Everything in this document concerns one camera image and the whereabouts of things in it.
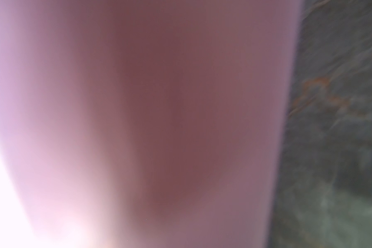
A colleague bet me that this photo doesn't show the pink purple wrapping paper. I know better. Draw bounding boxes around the pink purple wrapping paper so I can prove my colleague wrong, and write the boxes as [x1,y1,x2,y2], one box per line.
[0,1,303,248]

